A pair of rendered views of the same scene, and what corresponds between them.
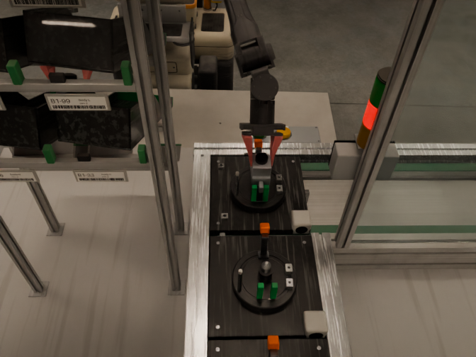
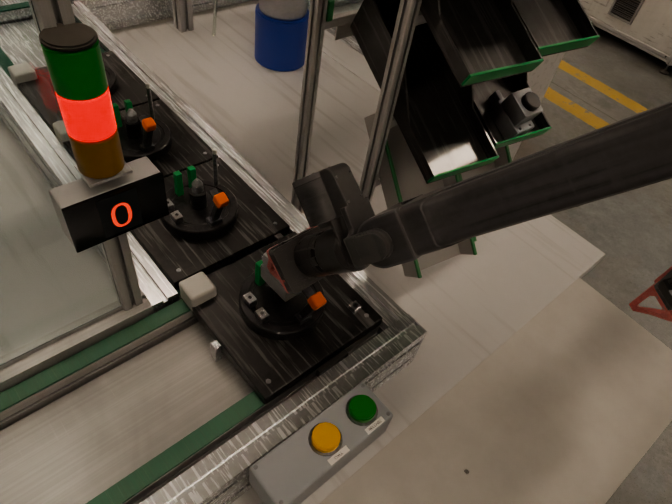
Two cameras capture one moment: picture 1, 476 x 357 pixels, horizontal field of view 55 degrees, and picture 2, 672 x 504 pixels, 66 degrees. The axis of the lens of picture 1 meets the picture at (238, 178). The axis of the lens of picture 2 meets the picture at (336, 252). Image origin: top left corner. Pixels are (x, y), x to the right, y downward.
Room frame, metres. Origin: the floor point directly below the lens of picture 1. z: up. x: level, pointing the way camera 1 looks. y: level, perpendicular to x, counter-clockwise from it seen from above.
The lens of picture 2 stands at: (1.13, -0.36, 1.67)
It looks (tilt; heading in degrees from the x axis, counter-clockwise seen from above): 48 degrees down; 134
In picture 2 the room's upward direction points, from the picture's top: 11 degrees clockwise
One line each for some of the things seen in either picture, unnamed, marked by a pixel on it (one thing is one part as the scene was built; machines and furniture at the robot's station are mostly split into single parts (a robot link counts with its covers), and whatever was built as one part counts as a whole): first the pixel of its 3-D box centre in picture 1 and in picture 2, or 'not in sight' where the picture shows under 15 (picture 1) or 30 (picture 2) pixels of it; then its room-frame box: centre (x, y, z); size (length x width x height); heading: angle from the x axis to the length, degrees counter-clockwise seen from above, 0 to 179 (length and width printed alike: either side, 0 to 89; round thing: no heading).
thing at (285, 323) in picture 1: (265, 272); (197, 195); (0.48, -0.07, 1.01); 0.24 x 0.24 x 0.13; 3
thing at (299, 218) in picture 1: (300, 222); (198, 291); (0.64, -0.15, 0.97); 0.05 x 0.05 x 0.04; 3
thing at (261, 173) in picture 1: (261, 169); (280, 264); (0.72, -0.05, 1.06); 0.08 x 0.04 x 0.07; 4
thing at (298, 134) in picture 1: (282, 141); (323, 447); (0.95, -0.12, 0.93); 0.21 x 0.07 x 0.06; 93
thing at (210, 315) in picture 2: (257, 193); (281, 307); (0.74, -0.05, 0.96); 0.24 x 0.24 x 0.02; 3
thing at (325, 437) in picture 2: (283, 133); (325, 438); (0.95, -0.12, 0.96); 0.04 x 0.04 x 0.02
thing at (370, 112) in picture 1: (380, 112); (87, 109); (0.63, -0.25, 1.33); 0.05 x 0.05 x 0.05
